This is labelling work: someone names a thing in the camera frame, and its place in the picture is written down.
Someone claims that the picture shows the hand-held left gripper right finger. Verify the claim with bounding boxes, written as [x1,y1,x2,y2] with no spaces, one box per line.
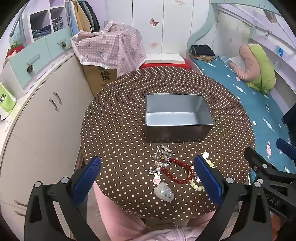
[193,155,271,241]

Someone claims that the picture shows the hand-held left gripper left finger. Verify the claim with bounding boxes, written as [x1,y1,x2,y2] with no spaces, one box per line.
[24,156,102,241]

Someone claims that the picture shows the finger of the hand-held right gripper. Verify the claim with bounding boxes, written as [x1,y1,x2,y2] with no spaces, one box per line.
[276,138,296,167]
[244,146,296,186]

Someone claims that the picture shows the cream bead bracelet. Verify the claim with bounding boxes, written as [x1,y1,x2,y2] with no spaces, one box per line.
[188,159,214,192]

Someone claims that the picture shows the red bead bracelet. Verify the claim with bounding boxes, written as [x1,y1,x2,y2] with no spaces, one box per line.
[161,158,196,184]

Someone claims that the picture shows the pale jade pendant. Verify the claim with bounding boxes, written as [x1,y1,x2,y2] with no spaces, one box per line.
[154,182,175,203]

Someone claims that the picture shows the pearl bunny charm bracelet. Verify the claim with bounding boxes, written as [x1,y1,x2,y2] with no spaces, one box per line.
[148,161,170,185]

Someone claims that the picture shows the silver chain bracelet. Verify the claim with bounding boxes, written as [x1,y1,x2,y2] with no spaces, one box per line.
[152,144,173,163]

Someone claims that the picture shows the silver metal tin box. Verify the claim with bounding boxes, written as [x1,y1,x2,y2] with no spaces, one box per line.
[145,94,214,143]

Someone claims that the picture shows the person's right hand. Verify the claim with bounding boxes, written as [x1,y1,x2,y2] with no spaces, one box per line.
[273,213,288,232]

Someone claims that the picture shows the blue bed sheet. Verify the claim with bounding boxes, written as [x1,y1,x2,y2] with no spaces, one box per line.
[191,56,296,176]

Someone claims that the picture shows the person's pink clothing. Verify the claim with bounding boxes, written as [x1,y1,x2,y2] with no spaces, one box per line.
[94,183,218,241]

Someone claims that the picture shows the white cabinet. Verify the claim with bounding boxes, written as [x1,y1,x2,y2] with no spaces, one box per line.
[0,52,95,232]

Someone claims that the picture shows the brown polka-dot tablecloth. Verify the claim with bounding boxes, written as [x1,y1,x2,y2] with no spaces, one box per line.
[80,68,256,219]

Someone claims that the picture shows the green pillow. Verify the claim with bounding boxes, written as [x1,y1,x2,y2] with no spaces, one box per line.
[245,44,277,94]

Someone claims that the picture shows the pink pillow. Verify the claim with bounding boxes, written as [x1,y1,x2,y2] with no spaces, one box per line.
[230,44,260,81]

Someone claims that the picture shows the cardboard box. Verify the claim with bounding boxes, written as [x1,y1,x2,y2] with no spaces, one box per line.
[82,62,118,96]

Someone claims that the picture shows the folded tan cloth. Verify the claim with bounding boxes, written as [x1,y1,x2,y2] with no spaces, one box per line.
[190,54,218,62]

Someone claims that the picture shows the green packet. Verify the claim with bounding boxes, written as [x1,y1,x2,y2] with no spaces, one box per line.
[0,82,17,115]

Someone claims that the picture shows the folded dark clothes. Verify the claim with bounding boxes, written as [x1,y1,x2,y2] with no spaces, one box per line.
[190,44,215,57]

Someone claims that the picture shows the red stool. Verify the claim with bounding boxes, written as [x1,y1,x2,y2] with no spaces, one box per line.
[139,62,191,70]

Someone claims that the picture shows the white board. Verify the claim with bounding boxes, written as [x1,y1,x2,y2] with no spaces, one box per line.
[144,54,185,65]

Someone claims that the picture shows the teal drawer unit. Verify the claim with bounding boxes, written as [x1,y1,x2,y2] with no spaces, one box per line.
[9,27,73,78]

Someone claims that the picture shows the pink checked cloth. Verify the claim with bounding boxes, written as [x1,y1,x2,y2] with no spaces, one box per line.
[70,21,147,78]

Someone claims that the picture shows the red cloth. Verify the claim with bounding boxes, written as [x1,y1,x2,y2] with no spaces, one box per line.
[6,42,24,58]

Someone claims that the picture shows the white wardrobe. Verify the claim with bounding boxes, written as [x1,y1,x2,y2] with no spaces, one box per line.
[106,0,211,61]

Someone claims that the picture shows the folded blue jeans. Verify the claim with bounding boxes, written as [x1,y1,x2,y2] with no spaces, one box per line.
[32,25,52,39]
[52,17,64,32]

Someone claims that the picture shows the hanging clothes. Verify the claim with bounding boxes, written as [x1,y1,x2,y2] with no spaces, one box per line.
[66,0,100,34]

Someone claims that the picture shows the white cubby shelf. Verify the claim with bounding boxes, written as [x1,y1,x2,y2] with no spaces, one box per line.
[22,0,70,42]

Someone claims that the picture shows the teal bed frame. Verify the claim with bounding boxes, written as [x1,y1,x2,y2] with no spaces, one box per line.
[186,0,232,61]

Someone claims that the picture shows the grey curved metal rail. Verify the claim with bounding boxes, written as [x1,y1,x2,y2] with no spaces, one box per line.
[9,10,26,37]

